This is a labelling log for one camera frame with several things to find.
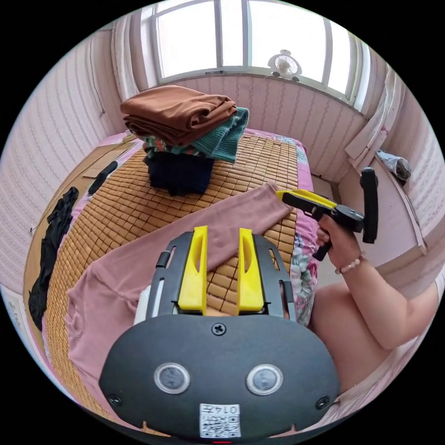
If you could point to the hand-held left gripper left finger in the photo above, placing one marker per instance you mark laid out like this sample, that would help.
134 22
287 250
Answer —
193 274

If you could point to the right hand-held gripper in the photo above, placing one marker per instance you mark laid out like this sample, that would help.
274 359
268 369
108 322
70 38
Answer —
314 205

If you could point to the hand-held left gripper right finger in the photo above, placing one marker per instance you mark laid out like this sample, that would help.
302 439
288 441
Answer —
251 278

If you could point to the pink thermal wear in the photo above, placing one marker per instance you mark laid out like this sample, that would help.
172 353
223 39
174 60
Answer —
139 264

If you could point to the person's right forearm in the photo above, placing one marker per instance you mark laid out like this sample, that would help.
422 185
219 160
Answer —
386 299

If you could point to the person's right hand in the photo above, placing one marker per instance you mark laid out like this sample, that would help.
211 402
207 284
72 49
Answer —
342 247

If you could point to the bed with woven mat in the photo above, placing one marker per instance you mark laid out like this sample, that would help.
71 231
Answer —
139 208

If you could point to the pale pink curtain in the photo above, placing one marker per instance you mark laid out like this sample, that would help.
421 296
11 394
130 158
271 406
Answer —
377 128

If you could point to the person's body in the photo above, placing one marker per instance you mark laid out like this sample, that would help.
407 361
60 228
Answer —
344 330

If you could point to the small white fan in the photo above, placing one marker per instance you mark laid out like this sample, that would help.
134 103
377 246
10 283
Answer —
284 66

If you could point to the black garment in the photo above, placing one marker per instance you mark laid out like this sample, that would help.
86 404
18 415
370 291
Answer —
52 250

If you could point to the flat cardboard carton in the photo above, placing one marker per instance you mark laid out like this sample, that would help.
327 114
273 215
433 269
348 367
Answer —
101 156

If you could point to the pile of clothes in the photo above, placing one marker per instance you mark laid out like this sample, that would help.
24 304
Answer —
180 118

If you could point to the window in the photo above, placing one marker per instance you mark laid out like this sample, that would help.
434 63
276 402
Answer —
243 34

